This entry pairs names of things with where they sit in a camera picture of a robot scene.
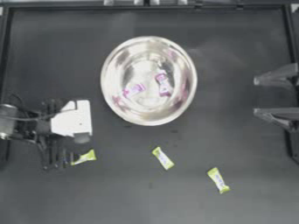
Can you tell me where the purple candy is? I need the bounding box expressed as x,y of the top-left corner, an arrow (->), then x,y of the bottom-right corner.
120,82 -> 146,99
153,70 -> 173,98

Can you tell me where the green candy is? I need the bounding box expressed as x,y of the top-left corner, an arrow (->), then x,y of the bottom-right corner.
205,166 -> 232,195
70,149 -> 98,166
150,146 -> 176,172

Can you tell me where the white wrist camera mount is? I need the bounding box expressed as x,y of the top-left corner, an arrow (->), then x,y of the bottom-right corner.
49,99 -> 93,144

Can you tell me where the steel bowl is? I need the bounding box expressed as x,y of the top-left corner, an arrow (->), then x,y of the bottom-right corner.
98,35 -> 198,127

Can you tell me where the black metal frame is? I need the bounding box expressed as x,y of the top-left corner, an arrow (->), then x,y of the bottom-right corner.
0,0 -> 299,77

